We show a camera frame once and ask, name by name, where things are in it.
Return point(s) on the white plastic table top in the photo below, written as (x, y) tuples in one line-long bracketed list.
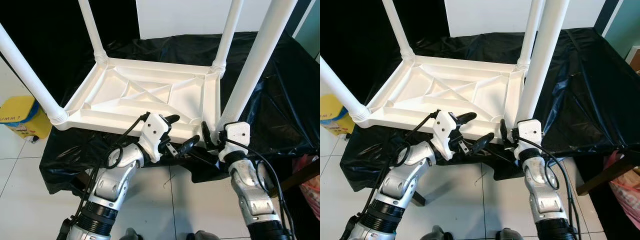
[(150, 100), (450, 97)]

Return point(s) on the dark brown wooden beam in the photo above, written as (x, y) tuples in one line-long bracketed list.
[(302, 176), (610, 175), (419, 198)]

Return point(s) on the black plastic table cloth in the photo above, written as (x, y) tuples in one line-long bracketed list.
[(595, 100), (285, 100)]

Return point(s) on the grey robot right foot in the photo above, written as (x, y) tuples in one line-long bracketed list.
[(206, 236), (510, 235)]

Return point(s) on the grey robot foot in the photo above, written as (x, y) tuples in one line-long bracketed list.
[(510, 235), (437, 233), (206, 236), (132, 235)]

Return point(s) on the grey robot left foot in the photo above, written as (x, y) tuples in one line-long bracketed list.
[(437, 233), (132, 235)]

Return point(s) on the pink plastic bag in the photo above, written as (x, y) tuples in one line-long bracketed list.
[(309, 190), (624, 190)]

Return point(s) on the yellow box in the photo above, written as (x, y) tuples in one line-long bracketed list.
[(334, 117), (22, 119)]

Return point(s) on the brown cardboard box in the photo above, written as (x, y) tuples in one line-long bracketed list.
[(635, 60)]

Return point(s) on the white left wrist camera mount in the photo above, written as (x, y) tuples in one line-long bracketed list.
[(152, 132), (444, 130)]

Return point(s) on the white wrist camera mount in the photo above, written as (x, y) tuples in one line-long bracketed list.
[(531, 131), (152, 132), (237, 135), (444, 130)]

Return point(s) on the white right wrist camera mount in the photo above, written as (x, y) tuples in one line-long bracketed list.
[(531, 131), (237, 135)]

